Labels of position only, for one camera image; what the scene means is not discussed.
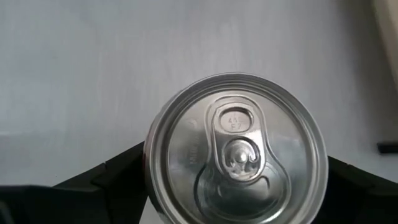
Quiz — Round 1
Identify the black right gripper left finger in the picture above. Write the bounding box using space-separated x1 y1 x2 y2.
0 141 150 224

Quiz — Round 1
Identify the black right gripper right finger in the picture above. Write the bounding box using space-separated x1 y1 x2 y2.
312 156 398 224

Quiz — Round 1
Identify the silver Diet Coke can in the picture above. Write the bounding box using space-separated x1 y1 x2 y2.
143 72 330 224

